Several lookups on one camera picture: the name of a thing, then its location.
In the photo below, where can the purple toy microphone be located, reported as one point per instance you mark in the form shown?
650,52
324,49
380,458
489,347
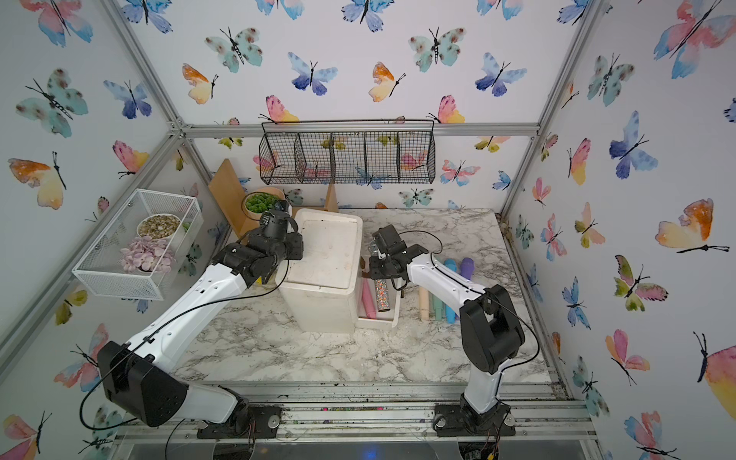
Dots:
467,268

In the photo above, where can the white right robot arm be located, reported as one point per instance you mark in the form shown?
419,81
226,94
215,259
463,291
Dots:
491,331

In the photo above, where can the white plastic drawer cabinet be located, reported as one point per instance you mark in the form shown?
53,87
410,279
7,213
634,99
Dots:
322,289

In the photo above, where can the pink flower succulent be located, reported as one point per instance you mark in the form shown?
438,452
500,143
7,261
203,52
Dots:
147,255

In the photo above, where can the white mesh wall basket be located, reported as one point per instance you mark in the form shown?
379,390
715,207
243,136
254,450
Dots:
100,270

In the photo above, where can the bowl of pebbles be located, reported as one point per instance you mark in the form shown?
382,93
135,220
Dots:
158,227

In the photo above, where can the glitter toy microphone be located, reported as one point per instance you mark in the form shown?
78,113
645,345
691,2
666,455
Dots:
383,303

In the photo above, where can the blue toy microphone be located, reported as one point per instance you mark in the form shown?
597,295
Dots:
451,316

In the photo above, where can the pink toy microphone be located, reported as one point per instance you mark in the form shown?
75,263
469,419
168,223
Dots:
368,300

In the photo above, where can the white bottom drawer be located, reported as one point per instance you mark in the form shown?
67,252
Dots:
386,320

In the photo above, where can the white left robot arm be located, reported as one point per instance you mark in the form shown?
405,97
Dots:
137,375

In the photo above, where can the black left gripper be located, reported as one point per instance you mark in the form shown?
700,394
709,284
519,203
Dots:
297,241

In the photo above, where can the peach toy microphone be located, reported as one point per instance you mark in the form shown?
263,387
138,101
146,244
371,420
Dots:
424,304

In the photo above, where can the wooden shelf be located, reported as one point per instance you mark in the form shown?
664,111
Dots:
228,193

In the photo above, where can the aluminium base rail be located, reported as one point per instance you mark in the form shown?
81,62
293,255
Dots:
419,412

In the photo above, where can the peach pot green plant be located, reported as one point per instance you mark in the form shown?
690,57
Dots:
255,203

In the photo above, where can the black wire wall basket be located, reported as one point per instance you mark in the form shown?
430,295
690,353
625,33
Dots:
370,153

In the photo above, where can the green toy microphone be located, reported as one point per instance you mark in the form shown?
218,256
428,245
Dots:
438,308

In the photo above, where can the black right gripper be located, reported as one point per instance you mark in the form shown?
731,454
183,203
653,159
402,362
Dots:
373,270

